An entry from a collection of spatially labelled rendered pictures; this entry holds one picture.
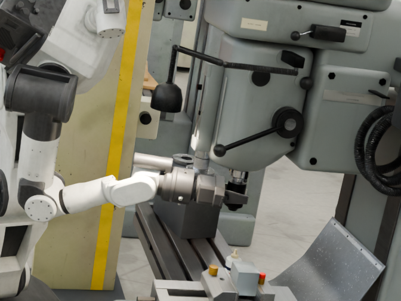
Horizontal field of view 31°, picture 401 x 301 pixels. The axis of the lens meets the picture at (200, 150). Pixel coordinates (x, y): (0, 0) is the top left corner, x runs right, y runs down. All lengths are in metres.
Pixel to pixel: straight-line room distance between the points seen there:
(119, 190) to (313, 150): 0.47
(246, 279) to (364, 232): 0.42
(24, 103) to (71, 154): 1.83
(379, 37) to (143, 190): 0.66
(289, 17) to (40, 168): 0.69
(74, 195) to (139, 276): 2.30
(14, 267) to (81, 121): 1.26
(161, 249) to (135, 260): 2.18
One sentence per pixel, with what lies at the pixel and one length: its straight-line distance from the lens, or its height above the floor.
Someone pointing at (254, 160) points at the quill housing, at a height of 1.35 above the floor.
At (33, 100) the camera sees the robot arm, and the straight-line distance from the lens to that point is 1.71.
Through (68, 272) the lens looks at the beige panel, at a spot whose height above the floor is 0.13.
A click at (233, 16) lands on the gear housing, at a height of 1.67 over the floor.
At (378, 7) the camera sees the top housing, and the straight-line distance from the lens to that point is 1.71.
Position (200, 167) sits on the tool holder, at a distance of 2.17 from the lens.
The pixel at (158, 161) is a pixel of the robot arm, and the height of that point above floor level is 1.29.
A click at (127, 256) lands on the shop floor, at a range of 4.31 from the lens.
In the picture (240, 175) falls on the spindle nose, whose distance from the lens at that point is 1.79.
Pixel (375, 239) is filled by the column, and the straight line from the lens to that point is 1.95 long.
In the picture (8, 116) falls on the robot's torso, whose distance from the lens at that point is 2.11.
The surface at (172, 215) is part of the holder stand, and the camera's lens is 2.23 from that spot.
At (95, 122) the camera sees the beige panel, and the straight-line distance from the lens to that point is 3.50.
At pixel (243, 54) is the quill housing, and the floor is 1.59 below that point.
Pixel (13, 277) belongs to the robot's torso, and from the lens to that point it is 2.41.
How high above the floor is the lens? 1.82
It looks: 16 degrees down
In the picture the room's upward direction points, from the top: 10 degrees clockwise
